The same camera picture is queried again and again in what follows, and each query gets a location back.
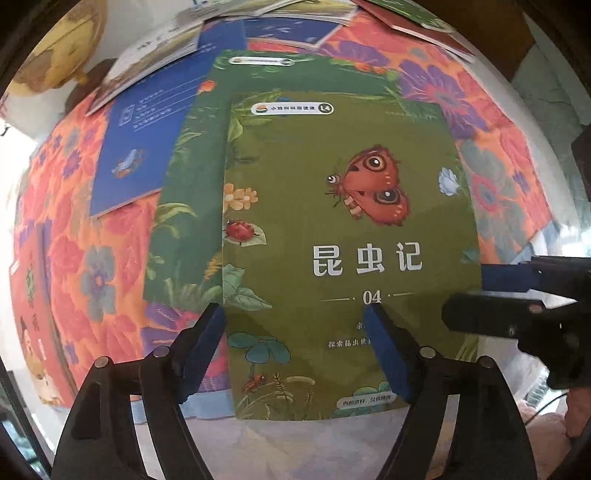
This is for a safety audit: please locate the green insect book number 04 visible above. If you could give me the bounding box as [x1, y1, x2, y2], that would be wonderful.
[222, 92, 482, 421]

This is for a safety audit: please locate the blue bird cover book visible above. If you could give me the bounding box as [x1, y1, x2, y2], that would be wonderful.
[89, 43, 216, 217]

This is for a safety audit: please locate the person's right hand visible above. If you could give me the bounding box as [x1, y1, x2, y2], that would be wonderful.
[518, 388, 590, 479]

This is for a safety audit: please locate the orange red children's book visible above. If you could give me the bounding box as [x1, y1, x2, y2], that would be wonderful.
[9, 225, 76, 408]

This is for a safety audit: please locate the floral orange table cloth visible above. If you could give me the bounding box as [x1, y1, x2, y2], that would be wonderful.
[14, 13, 551, 406]

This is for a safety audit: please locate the green insect book underneath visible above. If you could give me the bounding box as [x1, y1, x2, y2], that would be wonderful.
[144, 50, 455, 317]

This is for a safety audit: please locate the red cover book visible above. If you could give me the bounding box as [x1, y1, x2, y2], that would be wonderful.
[354, 0, 476, 63]

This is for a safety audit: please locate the yellow antique globe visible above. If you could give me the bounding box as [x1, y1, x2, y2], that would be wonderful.
[7, 1, 108, 97]

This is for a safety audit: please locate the dark blue book behind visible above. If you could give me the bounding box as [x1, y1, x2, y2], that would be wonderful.
[187, 1, 356, 49]

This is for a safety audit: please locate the white cover picture book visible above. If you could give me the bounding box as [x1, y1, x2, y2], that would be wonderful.
[85, 13, 205, 116]

